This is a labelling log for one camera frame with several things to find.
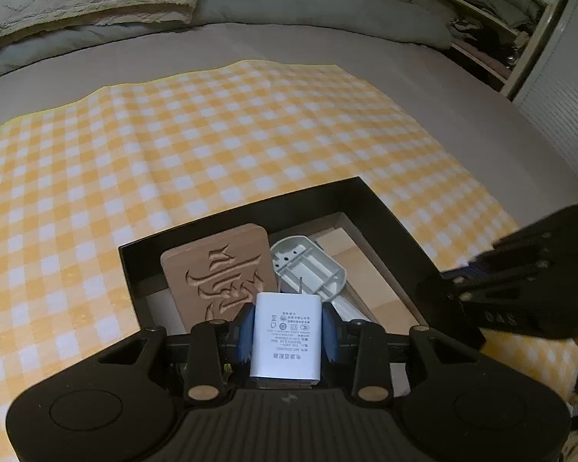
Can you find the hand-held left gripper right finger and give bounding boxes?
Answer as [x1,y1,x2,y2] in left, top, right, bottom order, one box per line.
[320,304,482,402]

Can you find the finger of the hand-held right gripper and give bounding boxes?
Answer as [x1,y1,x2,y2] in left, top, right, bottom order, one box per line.
[415,262,554,347]
[460,204,578,275]

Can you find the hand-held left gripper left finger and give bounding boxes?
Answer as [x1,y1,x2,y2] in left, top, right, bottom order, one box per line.
[96,305,256,405]

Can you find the white charger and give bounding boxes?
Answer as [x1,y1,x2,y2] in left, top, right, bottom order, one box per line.
[249,276,324,388]

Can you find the grey plastic shell part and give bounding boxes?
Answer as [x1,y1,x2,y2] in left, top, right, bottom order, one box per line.
[270,235,348,304]

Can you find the brown square carved block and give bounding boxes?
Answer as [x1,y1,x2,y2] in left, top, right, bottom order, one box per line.
[160,224,277,333]

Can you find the light wooden block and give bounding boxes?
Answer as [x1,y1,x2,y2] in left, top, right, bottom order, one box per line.
[314,228,417,323]

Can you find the black box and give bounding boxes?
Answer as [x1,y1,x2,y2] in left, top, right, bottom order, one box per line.
[118,176,486,347]

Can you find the white slatted cabinet door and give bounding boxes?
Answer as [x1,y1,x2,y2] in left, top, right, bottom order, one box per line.
[513,0,578,188]

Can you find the yellow checked mat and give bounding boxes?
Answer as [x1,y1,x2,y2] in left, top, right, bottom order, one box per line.
[0,60,578,462]

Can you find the closet shelves with bedding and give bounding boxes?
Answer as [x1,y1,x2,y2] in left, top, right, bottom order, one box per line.
[392,0,574,102]

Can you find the grey folded duvet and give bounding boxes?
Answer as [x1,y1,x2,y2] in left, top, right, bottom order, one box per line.
[0,0,451,87]

